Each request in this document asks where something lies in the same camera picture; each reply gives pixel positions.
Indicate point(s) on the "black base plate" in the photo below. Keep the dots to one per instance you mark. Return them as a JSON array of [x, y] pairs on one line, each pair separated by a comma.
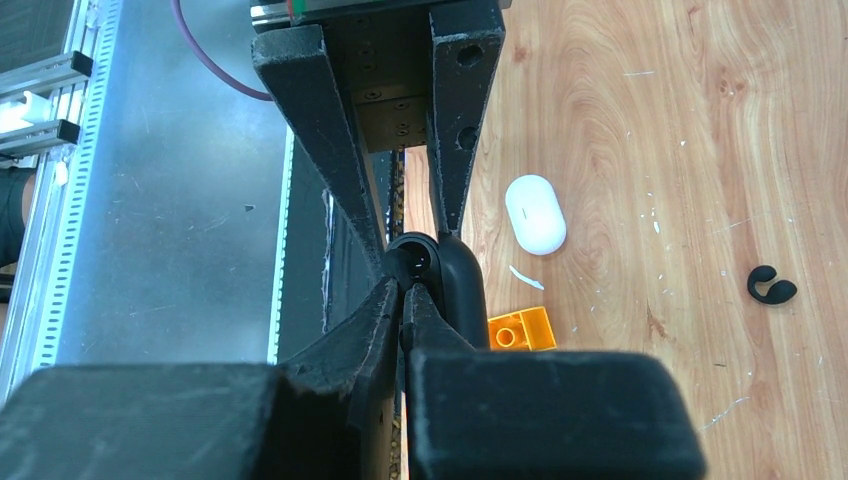
[[318, 265]]

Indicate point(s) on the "black earbud charging case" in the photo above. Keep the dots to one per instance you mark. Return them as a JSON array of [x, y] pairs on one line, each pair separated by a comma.
[[450, 272]]

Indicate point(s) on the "orange toy brick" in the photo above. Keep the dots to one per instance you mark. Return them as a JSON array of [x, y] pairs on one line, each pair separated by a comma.
[[524, 330]]

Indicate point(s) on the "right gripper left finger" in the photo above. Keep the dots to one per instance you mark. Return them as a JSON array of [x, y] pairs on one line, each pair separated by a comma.
[[155, 421]]

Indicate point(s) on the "white earbud charging case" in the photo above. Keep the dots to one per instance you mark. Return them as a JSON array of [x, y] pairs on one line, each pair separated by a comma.
[[537, 220]]

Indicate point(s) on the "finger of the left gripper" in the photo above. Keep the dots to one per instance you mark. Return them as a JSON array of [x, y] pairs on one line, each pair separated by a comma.
[[295, 66], [467, 38]]

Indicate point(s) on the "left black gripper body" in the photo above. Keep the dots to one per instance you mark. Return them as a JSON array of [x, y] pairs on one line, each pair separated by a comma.
[[381, 56]]

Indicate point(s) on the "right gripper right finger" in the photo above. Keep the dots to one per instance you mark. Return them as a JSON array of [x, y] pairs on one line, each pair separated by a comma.
[[475, 414]]

